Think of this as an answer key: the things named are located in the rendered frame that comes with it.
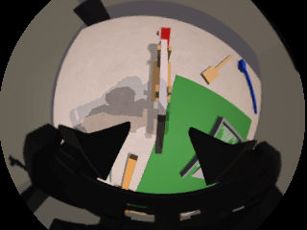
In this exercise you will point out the green putting mat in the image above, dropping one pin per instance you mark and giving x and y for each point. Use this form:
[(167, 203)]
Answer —
[(191, 105)]

